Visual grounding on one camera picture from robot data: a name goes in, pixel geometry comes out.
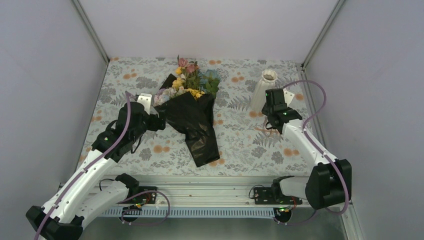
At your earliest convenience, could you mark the black wrapping paper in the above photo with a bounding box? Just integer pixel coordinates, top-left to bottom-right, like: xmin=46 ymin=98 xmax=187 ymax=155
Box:
xmin=155 ymin=93 xmax=220 ymax=168

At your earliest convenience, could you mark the colourful artificial flower bouquet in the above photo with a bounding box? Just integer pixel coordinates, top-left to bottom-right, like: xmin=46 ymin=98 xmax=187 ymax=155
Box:
xmin=153 ymin=56 xmax=221 ymax=107

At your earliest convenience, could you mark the tan raffia ribbon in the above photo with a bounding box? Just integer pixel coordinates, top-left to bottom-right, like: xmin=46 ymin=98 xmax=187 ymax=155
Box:
xmin=254 ymin=118 xmax=280 ymax=135

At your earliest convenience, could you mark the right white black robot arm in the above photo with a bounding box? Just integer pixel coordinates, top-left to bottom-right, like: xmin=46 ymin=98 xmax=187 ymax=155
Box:
xmin=262 ymin=88 xmax=352 ymax=210

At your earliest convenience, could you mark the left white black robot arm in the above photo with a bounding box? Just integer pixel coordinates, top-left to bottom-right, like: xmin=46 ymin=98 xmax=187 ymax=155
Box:
xmin=25 ymin=101 xmax=166 ymax=240

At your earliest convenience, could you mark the white ribbed ceramic vase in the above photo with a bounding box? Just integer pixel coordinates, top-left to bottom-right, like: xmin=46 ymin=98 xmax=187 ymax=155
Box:
xmin=250 ymin=69 xmax=278 ymax=112

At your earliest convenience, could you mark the floral patterned table mat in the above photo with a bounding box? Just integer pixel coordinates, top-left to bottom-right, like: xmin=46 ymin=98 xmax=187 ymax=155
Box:
xmin=80 ymin=57 xmax=314 ymax=177

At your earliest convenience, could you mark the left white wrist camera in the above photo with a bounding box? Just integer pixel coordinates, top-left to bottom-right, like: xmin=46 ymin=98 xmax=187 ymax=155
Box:
xmin=136 ymin=93 xmax=153 ymax=115

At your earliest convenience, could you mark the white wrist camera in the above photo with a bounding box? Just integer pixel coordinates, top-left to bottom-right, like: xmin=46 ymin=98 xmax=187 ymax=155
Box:
xmin=283 ymin=88 xmax=295 ymax=108
xmin=136 ymin=93 xmax=153 ymax=115

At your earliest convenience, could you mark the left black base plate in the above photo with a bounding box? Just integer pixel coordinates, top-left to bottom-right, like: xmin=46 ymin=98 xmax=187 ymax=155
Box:
xmin=127 ymin=186 xmax=158 ymax=205

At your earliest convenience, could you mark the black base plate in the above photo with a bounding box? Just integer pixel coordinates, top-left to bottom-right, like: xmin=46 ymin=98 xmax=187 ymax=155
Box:
xmin=252 ymin=186 xmax=303 ymax=205
xmin=127 ymin=186 xmax=158 ymax=205

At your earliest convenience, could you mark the aluminium rail frame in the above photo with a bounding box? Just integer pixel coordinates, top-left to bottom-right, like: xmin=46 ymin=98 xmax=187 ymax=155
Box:
xmin=56 ymin=62 xmax=353 ymax=219

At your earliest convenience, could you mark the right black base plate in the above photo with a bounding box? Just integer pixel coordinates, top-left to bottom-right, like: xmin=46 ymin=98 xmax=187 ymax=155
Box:
xmin=252 ymin=186 xmax=303 ymax=205

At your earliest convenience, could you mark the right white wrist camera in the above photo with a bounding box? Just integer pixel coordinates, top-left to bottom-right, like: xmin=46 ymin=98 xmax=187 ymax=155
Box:
xmin=283 ymin=88 xmax=295 ymax=108

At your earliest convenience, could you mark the left vertical aluminium post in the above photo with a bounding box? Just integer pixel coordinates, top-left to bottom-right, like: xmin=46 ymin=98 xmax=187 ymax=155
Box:
xmin=71 ymin=0 xmax=110 ymax=65

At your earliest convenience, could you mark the vertical aluminium post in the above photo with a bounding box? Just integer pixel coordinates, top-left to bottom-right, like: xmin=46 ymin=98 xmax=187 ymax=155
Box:
xmin=71 ymin=0 xmax=110 ymax=65
xmin=301 ymin=0 xmax=346 ymax=70

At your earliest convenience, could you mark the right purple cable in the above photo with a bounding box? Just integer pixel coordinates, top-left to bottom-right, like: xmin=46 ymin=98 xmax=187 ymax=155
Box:
xmin=272 ymin=79 xmax=351 ymax=227

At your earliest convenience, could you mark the right vertical aluminium post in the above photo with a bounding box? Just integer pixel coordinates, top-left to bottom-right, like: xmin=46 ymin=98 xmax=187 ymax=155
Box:
xmin=301 ymin=0 xmax=346 ymax=70

